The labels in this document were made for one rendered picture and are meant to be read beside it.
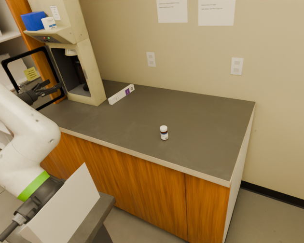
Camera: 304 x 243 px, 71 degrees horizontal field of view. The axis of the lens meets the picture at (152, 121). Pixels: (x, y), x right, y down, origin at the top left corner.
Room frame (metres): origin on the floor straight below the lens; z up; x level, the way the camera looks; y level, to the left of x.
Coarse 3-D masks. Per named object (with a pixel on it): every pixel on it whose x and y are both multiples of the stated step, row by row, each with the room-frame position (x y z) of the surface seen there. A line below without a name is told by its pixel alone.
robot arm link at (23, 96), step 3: (18, 93) 1.17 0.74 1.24; (21, 93) 1.16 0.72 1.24; (24, 93) 1.16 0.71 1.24; (18, 96) 1.13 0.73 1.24; (21, 96) 1.14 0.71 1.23; (24, 96) 1.14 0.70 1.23; (27, 96) 1.15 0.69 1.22; (21, 99) 1.12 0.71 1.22; (24, 99) 1.13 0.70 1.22; (27, 99) 1.14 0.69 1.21; (30, 99) 1.15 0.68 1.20; (27, 102) 1.13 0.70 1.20; (30, 102) 1.14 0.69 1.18; (30, 105) 1.15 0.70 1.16
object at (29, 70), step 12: (36, 48) 1.52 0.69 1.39; (24, 60) 1.44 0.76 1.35; (36, 60) 1.49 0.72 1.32; (12, 72) 1.36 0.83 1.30; (24, 72) 1.41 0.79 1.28; (36, 72) 1.47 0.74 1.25; (48, 72) 1.53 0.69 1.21; (24, 84) 1.39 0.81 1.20; (48, 84) 1.50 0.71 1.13; (48, 96) 1.47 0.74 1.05
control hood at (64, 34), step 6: (42, 30) 1.41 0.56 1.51; (48, 30) 1.38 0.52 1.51; (54, 30) 1.35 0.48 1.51; (60, 30) 1.34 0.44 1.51; (66, 30) 1.37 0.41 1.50; (30, 36) 1.51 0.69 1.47; (54, 36) 1.37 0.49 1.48; (60, 36) 1.33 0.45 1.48; (66, 36) 1.36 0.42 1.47; (72, 36) 1.39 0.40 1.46; (42, 42) 1.56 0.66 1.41; (48, 42) 1.51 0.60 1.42; (66, 42) 1.40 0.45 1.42; (72, 42) 1.38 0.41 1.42
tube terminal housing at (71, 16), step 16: (32, 0) 1.56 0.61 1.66; (48, 0) 1.48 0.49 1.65; (64, 0) 1.41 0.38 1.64; (48, 16) 1.51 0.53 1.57; (64, 16) 1.42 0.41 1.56; (80, 16) 1.48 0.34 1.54; (80, 32) 1.45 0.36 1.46; (64, 48) 1.48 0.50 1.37; (80, 48) 1.42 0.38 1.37; (96, 64) 1.49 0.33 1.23; (96, 80) 1.46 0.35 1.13; (80, 96) 1.49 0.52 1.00; (96, 96) 1.42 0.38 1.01
